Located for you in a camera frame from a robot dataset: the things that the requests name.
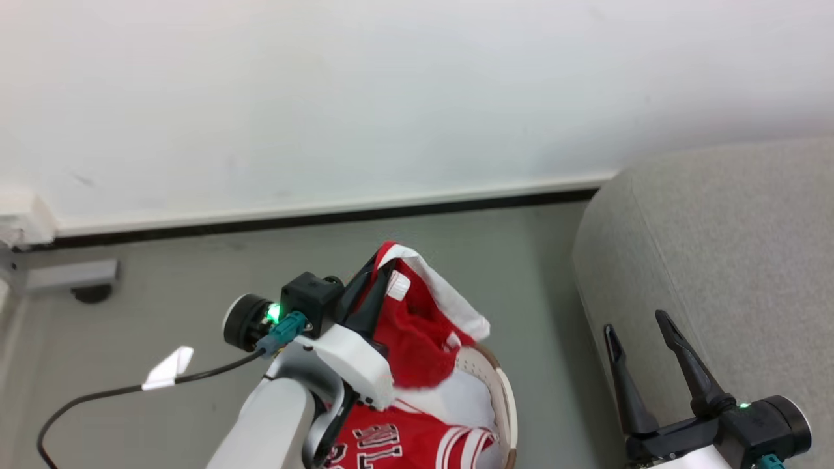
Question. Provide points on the white laundry basket brown rim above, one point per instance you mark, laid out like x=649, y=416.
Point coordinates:
x=507, y=404

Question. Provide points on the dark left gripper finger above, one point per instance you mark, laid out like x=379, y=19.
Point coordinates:
x=374, y=312
x=357, y=293

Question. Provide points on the red and white jersey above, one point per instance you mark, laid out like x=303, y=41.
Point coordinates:
x=417, y=339

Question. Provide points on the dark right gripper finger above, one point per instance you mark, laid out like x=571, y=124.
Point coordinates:
x=697, y=374
x=629, y=391

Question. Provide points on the red jersey with white lettering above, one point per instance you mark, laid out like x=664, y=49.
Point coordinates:
x=404, y=436

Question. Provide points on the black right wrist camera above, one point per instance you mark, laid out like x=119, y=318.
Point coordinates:
x=762, y=426

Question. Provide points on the grey fabric sofa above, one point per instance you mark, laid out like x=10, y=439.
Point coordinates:
x=717, y=247

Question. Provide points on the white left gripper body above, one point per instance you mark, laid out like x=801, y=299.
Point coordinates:
x=355, y=365

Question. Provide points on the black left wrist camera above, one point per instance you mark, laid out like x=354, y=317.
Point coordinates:
x=313, y=299

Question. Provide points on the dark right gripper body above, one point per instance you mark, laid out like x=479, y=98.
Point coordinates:
x=677, y=446

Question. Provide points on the black and white baseboard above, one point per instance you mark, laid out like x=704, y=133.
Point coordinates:
x=326, y=212

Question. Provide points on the white garment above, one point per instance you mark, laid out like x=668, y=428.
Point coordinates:
x=466, y=397

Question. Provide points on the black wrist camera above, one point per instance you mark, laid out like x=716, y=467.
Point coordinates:
x=313, y=299
x=762, y=426

